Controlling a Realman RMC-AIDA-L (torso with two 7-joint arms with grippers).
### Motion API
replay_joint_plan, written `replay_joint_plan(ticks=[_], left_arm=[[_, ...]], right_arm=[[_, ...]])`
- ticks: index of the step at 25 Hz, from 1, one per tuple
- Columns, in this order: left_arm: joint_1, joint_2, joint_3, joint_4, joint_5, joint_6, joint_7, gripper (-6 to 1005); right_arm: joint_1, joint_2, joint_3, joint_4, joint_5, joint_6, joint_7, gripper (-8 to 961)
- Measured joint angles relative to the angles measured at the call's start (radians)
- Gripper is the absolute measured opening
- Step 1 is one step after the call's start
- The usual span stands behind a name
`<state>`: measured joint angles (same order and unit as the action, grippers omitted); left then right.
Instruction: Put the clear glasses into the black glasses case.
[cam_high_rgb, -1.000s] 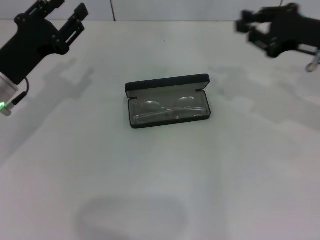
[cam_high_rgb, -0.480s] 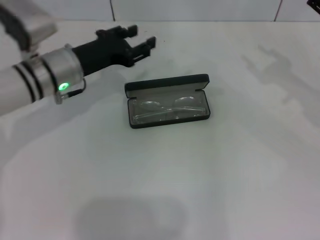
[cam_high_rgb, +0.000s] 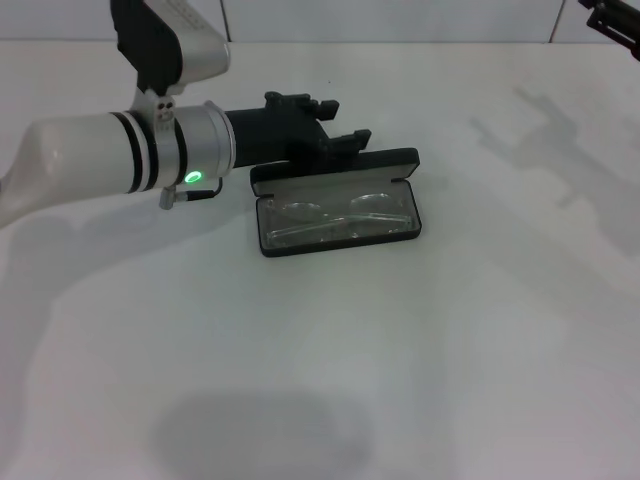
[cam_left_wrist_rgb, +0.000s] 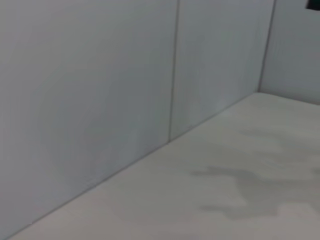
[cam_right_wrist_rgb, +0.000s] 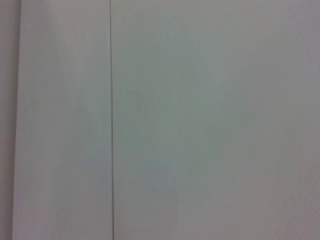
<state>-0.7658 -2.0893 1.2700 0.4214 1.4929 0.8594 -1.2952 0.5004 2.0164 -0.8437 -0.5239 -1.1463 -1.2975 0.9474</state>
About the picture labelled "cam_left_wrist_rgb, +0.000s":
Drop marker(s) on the dark rectangular panel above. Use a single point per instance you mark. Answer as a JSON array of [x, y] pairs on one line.
[[314, 4]]

